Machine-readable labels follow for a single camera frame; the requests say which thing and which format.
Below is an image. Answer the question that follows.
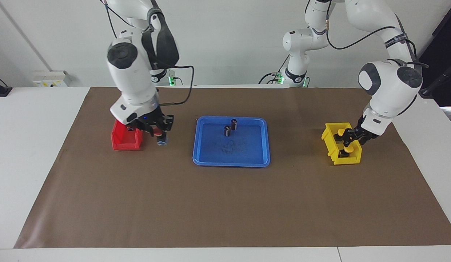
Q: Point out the blue plastic tray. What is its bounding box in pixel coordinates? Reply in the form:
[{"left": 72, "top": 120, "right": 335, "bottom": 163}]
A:
[{"left": 192, "top": 116, "right": 271, "bottom": 168}]

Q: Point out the yellow plastic bin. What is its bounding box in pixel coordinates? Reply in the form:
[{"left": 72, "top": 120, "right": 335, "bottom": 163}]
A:
[{"left": 322, "top": 122, "right": 362, "bottom": 166}]

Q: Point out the red plastic bin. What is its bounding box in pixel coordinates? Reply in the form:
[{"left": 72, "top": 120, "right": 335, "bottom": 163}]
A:
[{"left": 111, "top": 119, "right": 143, "bottom": 151}]

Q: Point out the brown paper mat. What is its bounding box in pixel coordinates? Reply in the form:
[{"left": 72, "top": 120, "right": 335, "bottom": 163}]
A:
[{"left": 14, "top": 87, "right": 451, "bottom": 249}]

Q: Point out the black background panel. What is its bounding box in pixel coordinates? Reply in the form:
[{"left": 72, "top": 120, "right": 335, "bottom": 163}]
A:
[{"left": 418, "top": 0, "right": 451, "bottom": 107}]

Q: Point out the black stand base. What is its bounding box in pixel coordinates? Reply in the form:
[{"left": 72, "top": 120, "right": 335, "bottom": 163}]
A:
[{"left": 0, "top": 75, "right": 12, "bottom": 98}]

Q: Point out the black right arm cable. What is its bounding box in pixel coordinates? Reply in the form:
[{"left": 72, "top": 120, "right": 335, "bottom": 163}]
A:
[{"left": 102, "top": 0, "right": 194, "bottom": 107}]

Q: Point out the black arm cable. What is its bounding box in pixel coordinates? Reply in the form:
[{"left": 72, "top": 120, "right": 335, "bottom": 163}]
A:
[
  {"left": 102, "top": 0, "right": 194, "bottom": 107},
  {"left": 326, "top": 0, "right": 430, "bottom": 70}
]

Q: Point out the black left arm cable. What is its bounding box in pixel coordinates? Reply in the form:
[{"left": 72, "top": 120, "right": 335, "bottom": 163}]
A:
[{"left": 326, "top": 0, "right": 430, "bottom": 70}]

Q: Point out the black left base cable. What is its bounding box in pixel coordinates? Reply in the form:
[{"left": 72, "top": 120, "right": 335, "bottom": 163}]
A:
[{"left": 258, "top": 56, "right": 290, "bottom": 85}]

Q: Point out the white wall outlet box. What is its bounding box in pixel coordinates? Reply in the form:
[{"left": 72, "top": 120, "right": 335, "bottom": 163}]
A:
[{"left": 32, "top": 70, "right": 71, "bottom": 88}]

